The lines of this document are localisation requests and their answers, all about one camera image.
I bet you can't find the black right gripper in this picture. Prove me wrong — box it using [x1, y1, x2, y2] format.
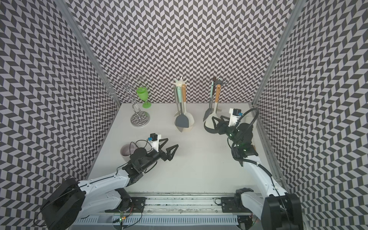
[212, 115, 242, 146]

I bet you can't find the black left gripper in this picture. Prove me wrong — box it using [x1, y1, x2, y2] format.
[140, 138, 179, 172]

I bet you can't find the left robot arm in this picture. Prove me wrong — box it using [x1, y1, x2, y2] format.
[39, 134, 179, 230]

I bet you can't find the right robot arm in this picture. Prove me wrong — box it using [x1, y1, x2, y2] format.
[211, 108, 304, 230]

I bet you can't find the dark grey utensil rack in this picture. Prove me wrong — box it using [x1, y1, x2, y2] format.
[204, 82, 224, 133]

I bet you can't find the cream utensil rack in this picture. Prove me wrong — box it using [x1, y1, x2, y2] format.
[173, 79, 195, 132]

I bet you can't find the pink ceramic cup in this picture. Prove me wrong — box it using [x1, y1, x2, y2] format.
[120, 143, 136, 162]

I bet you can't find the green plastic goblet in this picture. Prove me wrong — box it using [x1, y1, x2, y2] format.
[136, 87, 151, 108]

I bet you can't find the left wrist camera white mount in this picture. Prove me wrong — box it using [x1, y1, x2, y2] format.
[148, 133, 162, 152]

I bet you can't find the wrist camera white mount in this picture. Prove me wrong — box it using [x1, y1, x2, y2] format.
[228, 108, 242, 127]
[148, 133, 162, 152]

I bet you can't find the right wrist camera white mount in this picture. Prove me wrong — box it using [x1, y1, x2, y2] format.
[228, 108, 242, 127]

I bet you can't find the grey spoon spatula brown handle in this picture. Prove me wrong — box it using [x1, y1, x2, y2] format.
[203, 77, 214, 121]

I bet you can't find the white spatula mint handle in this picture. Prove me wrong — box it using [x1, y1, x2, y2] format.
[209, 77, 223, 113]

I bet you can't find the white spatula wooden handle rack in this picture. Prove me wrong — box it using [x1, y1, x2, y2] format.
[182, 84, 194, 126]

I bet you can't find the grey turner mint handle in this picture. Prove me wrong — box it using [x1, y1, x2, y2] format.
[175, 86, 189, 128]

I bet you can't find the chrome wire glass rack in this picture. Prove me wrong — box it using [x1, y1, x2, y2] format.
[108, 74, 150, 127]

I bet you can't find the cream spatula cream handle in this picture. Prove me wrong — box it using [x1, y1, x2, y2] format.
[173, 86, 180, 117]

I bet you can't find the metal base rail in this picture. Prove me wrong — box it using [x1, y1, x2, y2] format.
[68, 192, 305, 230]

